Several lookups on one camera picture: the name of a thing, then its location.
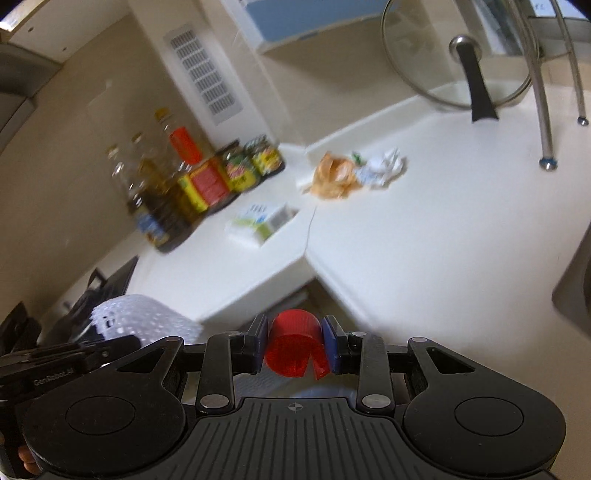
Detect yellow label sauce jar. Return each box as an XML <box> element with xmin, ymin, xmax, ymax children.
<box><xmin>221</xmin><ymin>143</ymin><xmax>260</xmax><ymax>194</ymax></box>

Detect crumpled white paper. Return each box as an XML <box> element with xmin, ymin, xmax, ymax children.
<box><xmin>355</xmin><ymin>147</ymin><xmax>408</xmax><ymax>189</ymax></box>

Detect orange yellow plastic wrapper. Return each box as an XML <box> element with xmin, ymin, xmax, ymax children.
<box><xmin>308</xmin><ymin>151</ymin><xmax>366</xmax><ymax>202</ymax></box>

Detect white green cardboard box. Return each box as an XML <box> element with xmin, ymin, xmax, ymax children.
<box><xmin>225</xmin><ymin>202</ymin><xmax>301</xmax><ymax>251</ymax></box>

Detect white blue wall appliance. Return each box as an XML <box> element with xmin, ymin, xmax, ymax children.
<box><xmin>221</xmin><ymin>0</ymin><xmax>394</xmax><ymax>55</ymax></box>

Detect grey range hood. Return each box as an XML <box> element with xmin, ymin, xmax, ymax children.
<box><xmin>0</xmin><ymin>18</ymin><xmax>62</xmax><ymax>155</ymax></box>

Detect large dark oil bottle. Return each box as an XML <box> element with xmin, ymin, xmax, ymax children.
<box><xmin>129</xmin><ymin>133</ymin><xmax>205</xmax><ymax>253</ymax></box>

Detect silver wall vent grille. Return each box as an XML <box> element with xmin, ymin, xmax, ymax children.
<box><xmin>163</xmin><ymin>29</ymin><xmax>243</xmax><ymax>126</ymax></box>

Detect metal rack legs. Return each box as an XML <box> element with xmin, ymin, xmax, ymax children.
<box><xmin>505</xmin><ymin>0</ymin><xmax>591</xmax><ymax>172</ymax></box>

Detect black gas stove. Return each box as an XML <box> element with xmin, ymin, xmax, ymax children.
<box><xmin>0</xmin><ymin>256</ymin><xmax>140</xmax><ymax>352</ymax></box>

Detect glass pot lid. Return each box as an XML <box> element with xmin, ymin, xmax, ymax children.
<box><xmin>380</xmin><ymin>0</ymin><xmax>539</xmax><ymax>123</ymax></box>

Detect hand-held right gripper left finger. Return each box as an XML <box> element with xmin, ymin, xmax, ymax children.
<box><xmin>115</xmin><ymin>314</ymin><xmax>271</xmax><ymax>415</ymax></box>

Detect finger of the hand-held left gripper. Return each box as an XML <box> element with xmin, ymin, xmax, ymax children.
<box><xmin>0</xmin><ymin>335</ymin><xmax>142</xmax><ymax>370</ymax></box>

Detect person's left hand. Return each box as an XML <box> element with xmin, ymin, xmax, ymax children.
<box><xmin>0</xmin><ymin>431</ymin><xmax>43</xmax><ymax>477</ymax></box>

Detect red bottle cap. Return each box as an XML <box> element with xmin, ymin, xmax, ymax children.
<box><xmin>263</xmin><ymin>309</ymin><xmax>330</xmax><ymax>380</ymax></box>

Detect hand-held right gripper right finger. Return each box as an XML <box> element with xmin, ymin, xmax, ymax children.
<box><xmin>322</xmin><ymin>315</ymin><xmax>477</xmax><ymax>412</ymax></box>

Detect clear plastic blister tray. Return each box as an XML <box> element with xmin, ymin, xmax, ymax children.
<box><xmin>89</xmin><ymin>294</ymin><xmax>204</xmax><ymax>348</ymax></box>

